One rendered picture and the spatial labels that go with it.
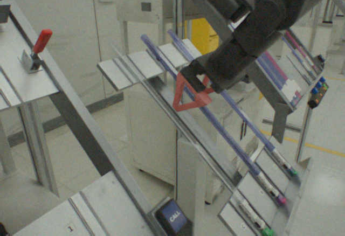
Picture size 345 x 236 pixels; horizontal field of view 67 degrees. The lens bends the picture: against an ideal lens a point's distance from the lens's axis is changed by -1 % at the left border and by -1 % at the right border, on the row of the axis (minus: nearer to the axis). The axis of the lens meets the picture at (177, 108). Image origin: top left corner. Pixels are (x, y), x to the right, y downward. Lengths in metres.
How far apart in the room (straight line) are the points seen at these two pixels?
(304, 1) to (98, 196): 0.41
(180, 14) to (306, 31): 3.62
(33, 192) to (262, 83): 0.89
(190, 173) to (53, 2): 2.04
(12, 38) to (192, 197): 0.56
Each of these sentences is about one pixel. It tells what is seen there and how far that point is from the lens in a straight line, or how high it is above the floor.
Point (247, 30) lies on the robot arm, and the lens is 0.40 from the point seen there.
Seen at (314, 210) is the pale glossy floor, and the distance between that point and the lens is 1.80.
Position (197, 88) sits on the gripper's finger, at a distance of 0.40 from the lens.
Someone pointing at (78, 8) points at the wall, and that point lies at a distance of 2.61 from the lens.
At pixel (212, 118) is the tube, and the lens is 0.61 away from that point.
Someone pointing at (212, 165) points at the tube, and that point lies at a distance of 0.54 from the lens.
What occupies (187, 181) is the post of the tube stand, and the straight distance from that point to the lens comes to 0.73.
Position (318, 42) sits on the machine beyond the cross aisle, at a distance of 4.67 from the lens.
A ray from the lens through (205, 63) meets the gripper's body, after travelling 0.42.
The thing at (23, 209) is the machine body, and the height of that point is 0.62.
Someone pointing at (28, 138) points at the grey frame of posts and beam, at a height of 0.78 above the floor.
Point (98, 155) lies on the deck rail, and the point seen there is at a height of 0.87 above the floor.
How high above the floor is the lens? 1.16
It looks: 24 degrees down
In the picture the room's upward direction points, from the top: straight up
